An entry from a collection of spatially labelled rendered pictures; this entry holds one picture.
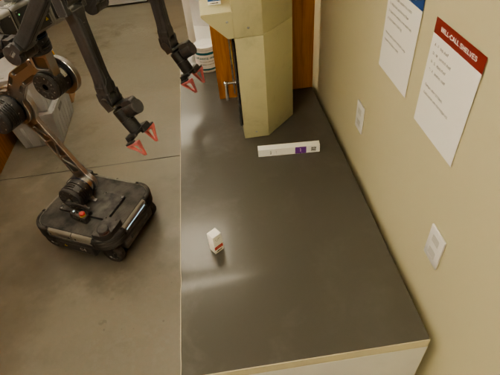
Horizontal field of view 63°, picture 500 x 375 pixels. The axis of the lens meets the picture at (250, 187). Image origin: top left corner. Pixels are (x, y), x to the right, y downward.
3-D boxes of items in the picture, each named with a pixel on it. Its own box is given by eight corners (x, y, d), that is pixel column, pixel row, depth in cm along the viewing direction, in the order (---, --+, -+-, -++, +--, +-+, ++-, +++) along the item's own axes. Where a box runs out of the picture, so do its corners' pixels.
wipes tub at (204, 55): (218, 61, 246) (215, 36, 236) (219, 71, 237) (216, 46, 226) (196, 64, 246) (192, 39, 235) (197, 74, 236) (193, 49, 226)
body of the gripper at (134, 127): (149, 123, 170) (138, 109, 167) (137, 138, 163) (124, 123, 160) (140, 128, 174) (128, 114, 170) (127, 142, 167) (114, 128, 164)
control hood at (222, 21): (227, 8, 179) (225, -16, 173) (234, 39, 156) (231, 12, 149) (201, 11, 179) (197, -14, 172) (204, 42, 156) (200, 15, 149)
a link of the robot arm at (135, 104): (110, 90, 164) (98, 101, 158) (128, 79, 157) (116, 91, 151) (130, 114, 169) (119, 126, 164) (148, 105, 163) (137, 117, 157)
